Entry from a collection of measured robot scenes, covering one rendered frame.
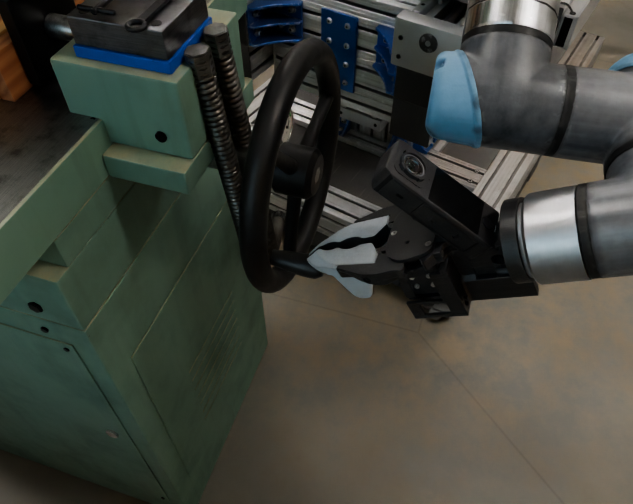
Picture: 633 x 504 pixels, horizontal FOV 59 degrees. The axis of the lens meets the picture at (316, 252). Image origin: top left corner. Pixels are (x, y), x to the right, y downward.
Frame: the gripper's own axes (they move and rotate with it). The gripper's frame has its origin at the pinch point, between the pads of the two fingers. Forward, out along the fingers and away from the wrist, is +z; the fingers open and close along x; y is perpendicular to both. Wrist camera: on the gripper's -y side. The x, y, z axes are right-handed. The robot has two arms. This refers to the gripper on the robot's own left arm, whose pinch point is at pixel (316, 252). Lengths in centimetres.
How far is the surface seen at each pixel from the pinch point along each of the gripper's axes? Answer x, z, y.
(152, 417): -7.7, 39.5, 21.5
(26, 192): -8.2, 16.7, -19.4
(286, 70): 9.2, -1.8, -14.9
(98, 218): -2.4, 20.5, -11.4
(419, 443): 20, 25, 80
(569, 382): 46, -3, 95
